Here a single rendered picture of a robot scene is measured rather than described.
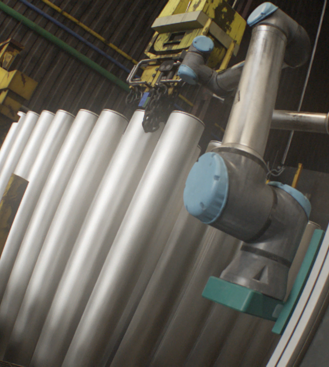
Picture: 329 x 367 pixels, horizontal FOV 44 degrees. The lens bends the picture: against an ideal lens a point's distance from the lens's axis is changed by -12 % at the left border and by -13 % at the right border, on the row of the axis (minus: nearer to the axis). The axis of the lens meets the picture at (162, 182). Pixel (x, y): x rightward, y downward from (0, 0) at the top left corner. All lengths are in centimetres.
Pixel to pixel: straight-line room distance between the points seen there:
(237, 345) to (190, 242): 97
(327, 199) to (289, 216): 812
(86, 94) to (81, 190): 524
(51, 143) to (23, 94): 184
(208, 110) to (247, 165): 653
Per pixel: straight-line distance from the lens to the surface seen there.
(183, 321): 236
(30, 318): 248
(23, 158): 321
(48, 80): 723
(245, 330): 282
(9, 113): 112
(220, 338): 259
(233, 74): 170
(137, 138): 220
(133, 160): 218
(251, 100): 113
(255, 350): 308
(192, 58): 180
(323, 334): 95
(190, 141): 201
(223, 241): 235
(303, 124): 187
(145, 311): 214
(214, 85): 182
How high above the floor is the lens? 70
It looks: 9 degrees up
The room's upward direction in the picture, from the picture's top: 24 degrees clockwise
